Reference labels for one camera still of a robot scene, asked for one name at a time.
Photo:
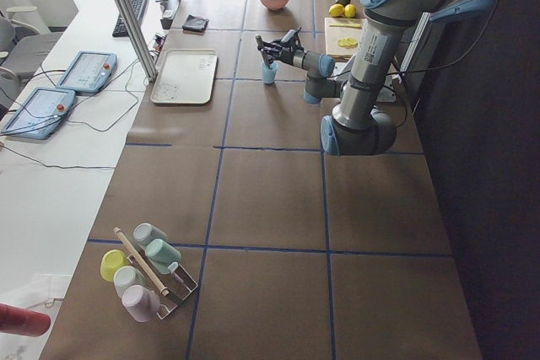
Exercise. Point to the near teach pendant tablet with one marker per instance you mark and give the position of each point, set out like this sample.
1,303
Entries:
41,114

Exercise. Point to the yellow lemon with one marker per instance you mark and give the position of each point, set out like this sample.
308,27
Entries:
349,11
336,10

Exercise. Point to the wooden cutting board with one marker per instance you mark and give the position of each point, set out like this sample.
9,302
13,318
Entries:
332,34

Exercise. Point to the yellow cup on rack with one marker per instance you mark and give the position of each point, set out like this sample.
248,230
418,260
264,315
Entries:
112,260

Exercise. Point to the white wire cup rack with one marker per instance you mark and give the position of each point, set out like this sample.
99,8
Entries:
178,280

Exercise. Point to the steel muddler with black tip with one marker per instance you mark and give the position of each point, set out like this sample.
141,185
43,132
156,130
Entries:
266,57

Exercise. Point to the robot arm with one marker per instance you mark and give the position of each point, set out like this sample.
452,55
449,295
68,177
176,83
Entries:
356,126

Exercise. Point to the aluminium frame post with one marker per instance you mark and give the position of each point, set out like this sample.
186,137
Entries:
136,37

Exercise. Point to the red bottle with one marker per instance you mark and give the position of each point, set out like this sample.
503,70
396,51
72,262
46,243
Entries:
24,322

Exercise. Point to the grey folded cloth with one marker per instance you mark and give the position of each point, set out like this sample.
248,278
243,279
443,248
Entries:
195,24

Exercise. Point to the pink cup on rack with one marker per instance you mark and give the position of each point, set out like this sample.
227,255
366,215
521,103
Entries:
141,303

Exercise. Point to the wooden stick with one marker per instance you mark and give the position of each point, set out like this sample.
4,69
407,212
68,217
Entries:
163,290

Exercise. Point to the cream bear serving tray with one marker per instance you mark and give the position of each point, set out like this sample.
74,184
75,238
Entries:
186,77

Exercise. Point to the light blue paper cup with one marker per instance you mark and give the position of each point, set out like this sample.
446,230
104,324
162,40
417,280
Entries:
269,72

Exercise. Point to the lemon slices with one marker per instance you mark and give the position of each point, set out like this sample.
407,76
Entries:
347,42

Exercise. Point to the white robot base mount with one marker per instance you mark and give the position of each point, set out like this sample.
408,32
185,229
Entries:
341,72

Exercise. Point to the yellow plastic knife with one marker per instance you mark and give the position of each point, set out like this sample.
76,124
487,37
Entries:
351,26

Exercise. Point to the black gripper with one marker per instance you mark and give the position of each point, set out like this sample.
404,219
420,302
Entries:
286,56

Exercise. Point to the green cup on rack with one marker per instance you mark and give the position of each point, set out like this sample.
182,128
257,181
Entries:
162,254

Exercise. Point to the far teach pendant tablet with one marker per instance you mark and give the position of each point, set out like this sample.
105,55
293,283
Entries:
89,72

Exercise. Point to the teach pendant tablet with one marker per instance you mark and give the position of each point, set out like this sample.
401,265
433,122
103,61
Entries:
41,114
89,72

